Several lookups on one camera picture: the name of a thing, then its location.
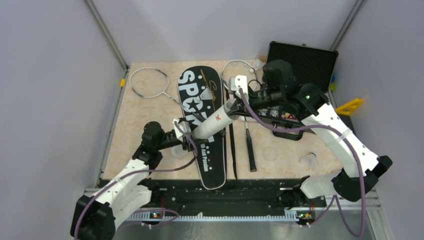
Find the white shuttlecock tube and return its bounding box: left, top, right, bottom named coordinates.
left=191, top=99, right=239, bottom=140

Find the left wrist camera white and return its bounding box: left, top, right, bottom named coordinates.
left=172, top=118, right=191, bottom=142

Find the black poker chip case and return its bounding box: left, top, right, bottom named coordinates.
left=262, top=41, right=339, bottom=129

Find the shuttlecock at racket top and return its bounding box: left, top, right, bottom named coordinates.
left=249, top=59, right=265, bottom=74

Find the right white badminton racket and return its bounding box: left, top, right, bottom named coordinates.
left=220, top=59, right=258, bottom=172

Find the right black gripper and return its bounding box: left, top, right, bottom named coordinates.
left=227, top=87, right=283, bottom=120

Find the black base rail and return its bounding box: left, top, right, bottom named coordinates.
left=99, top=178, right=332, bottom=226

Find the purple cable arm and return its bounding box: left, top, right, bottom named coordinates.
left=238, top=88, right=367, bottom=238
left=73, top=121, right=199, bottom=240

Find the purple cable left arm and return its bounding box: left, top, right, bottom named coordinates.
left=73, top=121, right=199, bottom=240

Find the yellow block at corner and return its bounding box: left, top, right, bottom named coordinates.
left=329, top=82, right=336, bottom=92

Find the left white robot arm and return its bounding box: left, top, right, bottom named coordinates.
left=70, top=117, right=198, bottom=240

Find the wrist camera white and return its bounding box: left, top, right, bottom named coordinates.
left=172, top=118, right=191, bottom=142
left=228, top=75, right=249, bottom=100

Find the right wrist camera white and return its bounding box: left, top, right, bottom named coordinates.
left=228, top=75, right=249, bottom=100

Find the black racket bag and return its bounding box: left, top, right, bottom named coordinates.
left=177, top=65, right=227, bottom=190

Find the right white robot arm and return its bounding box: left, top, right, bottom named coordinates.
left=226, top=59, right=393, bottom=206

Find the translucent tube cap left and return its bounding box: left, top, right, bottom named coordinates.
left=171, top=145, right=188, bottom=159

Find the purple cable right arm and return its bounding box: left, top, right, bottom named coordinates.
left=238, top=88, right=367, bottom=238

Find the white badminton racket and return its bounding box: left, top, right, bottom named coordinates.
left=220, top=59, right=258, bottom=172
left=128, top=67, right=205, bottom=122

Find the left white badminton racket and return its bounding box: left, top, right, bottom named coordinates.
left=128, top=67, right=205, bottom=122

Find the yellow plastic triangle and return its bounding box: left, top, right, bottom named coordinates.
left=335, top=98, right=364, bottom=116

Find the shuttlecock on bag top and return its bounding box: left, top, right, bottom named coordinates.
left=198, top=87, right=214, bottom=101

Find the translucent tube cap right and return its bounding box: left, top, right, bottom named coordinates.
left=300, top=152, right=318, bottom=169

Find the yellow clip on rail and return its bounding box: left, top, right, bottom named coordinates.
left=119, top=78, right=126, bottom=88

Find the translucent tube cap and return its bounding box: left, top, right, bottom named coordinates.
left=300, top=152, right=318, bottom=169
left=171, top=145, right=188, bottom=159

